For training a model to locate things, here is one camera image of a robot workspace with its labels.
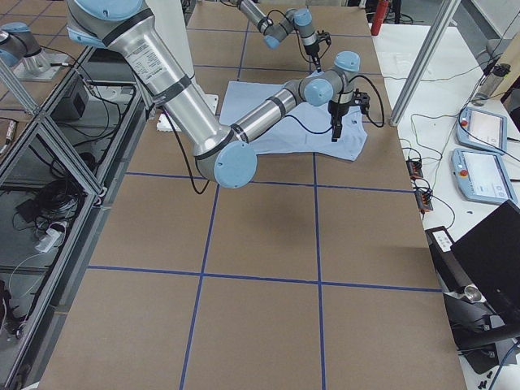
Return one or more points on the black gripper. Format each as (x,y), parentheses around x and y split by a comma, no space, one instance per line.
(311,50)
(336,109)

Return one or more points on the light blue t-shirt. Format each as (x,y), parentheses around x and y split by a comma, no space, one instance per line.
(305,129)

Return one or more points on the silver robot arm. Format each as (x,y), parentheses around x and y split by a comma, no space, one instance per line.
(222,153)
(275,26)

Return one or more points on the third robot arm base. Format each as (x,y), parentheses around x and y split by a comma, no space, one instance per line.
(22,53)

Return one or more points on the torn blue tape line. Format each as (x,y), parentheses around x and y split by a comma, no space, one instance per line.
(319,186)

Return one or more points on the red fire extinguisher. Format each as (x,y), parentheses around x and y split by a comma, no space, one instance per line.
(379,17)

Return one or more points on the orange black electronics board upper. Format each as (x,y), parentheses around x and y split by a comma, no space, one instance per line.
(415,168)

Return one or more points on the orange black electronics board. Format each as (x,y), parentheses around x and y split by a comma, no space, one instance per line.
(415,168)
(423,198)

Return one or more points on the orange black electronics board lower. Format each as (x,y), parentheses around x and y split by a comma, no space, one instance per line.
(423,198)

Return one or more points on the upper teach pendant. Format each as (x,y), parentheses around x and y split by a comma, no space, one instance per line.
(482,130)

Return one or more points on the teach pendant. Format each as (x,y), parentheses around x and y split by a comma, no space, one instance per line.
(482,130)
(481,176)

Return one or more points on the lower teach pendant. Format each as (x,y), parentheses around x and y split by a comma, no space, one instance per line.
(481,176)

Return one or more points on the clear water bottle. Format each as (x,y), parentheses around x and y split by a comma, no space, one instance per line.
(491,83)

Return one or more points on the black box with label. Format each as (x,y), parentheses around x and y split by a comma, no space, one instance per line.
(450,270)

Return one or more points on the black laptop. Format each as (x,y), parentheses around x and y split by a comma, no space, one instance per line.
(489,255)

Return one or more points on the silver metal cup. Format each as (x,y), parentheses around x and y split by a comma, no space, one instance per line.
(472,294)

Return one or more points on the grey control box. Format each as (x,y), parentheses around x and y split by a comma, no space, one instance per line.
(73,103)

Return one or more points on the blue tape line crosswise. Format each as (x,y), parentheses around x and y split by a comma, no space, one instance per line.
(265,279)

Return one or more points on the blue tape line near edge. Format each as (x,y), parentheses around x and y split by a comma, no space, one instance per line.
(203,260)

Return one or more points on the aluminium frame rack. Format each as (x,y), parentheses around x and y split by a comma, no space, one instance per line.
(58,181)

